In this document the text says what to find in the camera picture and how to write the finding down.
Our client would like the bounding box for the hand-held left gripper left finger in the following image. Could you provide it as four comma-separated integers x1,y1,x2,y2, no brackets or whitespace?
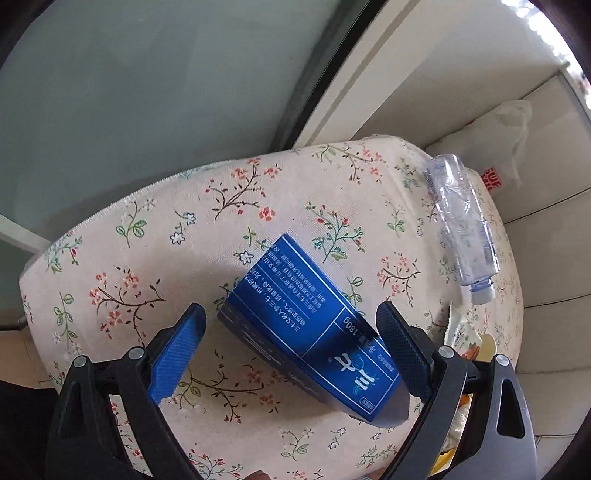
46,302,207,480

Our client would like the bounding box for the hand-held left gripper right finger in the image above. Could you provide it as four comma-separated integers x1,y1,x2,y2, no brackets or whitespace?
369,300,539,480

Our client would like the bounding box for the blue cardboard box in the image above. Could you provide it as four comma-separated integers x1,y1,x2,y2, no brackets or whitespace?
216,233,409,428

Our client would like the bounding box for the clear plastic bottle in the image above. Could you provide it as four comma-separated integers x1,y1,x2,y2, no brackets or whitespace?
422,154,502,305

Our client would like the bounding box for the white snack packet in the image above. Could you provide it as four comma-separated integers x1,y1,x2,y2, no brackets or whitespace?
443,307,497,361

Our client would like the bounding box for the floral tablecloth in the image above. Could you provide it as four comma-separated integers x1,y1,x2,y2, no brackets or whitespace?
18,134,525,480

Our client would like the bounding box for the white cabinet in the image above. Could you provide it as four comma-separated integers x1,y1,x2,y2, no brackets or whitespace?
503,69,591,453

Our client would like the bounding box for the white plastic bag red print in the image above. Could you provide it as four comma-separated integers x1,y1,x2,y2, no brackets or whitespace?
425,99,534,199

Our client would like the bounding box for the sliding glass door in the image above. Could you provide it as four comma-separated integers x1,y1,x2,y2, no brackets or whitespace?
0,0,389,333

